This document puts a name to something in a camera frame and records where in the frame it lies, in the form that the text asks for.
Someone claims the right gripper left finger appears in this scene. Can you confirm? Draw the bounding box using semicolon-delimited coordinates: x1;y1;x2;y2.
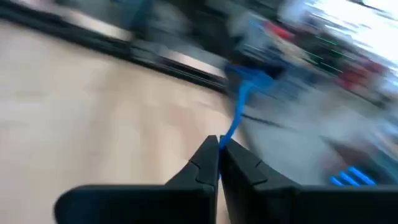
53;134;220;224

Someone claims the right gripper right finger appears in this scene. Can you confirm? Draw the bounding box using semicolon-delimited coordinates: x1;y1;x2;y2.
219;134;398;224

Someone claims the long blue cord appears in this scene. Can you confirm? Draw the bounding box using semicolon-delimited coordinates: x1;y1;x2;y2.
218;63;377;187

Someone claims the black metal table frame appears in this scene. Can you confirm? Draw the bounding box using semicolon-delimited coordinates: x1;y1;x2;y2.
0;0;233;95

